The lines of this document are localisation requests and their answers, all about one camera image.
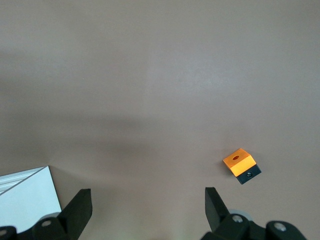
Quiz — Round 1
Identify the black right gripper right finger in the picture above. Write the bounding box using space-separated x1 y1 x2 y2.
205 186 231 232

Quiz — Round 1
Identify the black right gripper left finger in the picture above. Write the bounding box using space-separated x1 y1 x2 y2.
59 189 93 238

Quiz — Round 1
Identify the white drawer cabinet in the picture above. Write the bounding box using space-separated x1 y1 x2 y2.
0 165 63 233

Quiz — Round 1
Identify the orange box with black base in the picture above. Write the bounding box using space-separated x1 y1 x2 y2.
222 148 263 185

